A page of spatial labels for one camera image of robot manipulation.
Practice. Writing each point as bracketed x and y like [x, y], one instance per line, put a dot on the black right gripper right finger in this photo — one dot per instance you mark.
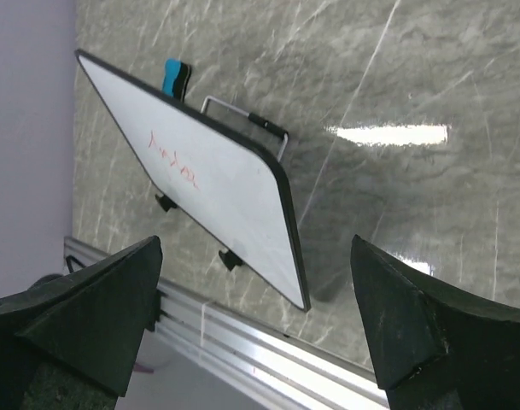
[433, 345]

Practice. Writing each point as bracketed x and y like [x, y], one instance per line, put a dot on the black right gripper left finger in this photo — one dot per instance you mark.
[71, 342]

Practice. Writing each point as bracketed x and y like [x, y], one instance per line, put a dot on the small black-framed whiteboard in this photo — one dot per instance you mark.
[230, 185]

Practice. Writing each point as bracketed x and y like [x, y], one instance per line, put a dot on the blue and black eraser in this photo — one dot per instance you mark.
[176, 78]

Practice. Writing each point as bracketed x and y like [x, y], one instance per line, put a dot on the metal whiteboard stand with grips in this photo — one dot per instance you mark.
[256, 119]

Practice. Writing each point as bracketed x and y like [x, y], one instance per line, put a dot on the aluminium rail at table edge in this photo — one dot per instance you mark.
[242, 331]

